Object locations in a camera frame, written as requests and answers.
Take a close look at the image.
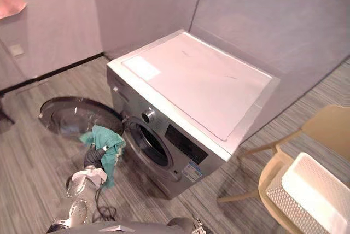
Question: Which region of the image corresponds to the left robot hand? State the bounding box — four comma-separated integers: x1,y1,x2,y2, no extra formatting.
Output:
84,145,110,168

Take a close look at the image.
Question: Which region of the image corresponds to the teal green cloth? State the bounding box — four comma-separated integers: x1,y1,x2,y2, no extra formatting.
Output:
79,124,127,190

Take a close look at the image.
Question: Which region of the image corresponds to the silver front-loading washing machine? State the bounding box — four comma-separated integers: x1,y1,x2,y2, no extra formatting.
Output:
106,28,281,201

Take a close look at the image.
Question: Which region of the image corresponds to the white perforated laundry basket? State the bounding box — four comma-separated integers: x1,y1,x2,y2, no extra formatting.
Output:
265,151,350,234

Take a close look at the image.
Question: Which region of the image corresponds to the round dark glass washer door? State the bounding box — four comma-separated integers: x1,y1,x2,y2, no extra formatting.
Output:
38,96,127,139

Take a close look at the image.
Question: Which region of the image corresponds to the silver washer control knob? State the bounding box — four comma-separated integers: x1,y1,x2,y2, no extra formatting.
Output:
141,107,155,122

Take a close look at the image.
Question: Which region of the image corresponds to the grey robot torso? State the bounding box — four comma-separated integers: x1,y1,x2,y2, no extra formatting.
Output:
87,214,210,234

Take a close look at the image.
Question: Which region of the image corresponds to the black washer display panel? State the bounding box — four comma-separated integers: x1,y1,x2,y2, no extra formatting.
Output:
164,124,209,166

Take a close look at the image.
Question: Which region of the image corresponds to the black baseboard strip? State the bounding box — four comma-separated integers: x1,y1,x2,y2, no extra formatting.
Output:
0,52,108,94

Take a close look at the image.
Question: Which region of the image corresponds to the black stand leg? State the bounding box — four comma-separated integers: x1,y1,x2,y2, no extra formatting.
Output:
0,91,16,134

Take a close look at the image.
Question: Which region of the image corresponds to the blue white energy sticker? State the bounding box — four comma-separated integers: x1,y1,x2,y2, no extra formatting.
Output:
182,162,208,183

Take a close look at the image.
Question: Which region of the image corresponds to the beige plastic chair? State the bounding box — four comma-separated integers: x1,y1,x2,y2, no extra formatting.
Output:
217,104,350,234

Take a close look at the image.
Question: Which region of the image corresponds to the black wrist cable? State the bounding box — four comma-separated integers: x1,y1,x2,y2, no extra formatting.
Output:
94,181,119,221

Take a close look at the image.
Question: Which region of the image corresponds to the grey wall switch plate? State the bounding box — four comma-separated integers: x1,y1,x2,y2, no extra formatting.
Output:
9,43,25,57

